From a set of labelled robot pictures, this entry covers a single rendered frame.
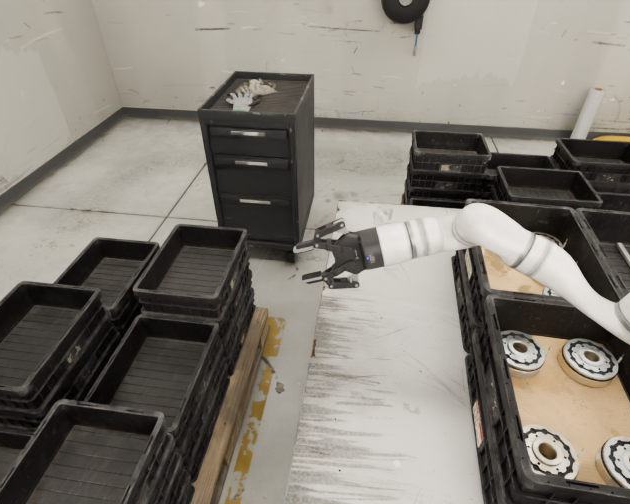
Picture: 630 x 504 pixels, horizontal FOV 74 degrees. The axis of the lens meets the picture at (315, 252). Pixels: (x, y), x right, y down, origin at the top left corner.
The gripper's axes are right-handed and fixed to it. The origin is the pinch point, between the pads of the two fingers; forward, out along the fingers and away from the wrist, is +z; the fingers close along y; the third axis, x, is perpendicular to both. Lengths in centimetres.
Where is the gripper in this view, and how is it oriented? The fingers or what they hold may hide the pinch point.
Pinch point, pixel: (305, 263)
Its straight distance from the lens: 78.2
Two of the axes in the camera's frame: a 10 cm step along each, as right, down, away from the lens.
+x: 0.2, -4.0, 9.2
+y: 2.5, 8.9, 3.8
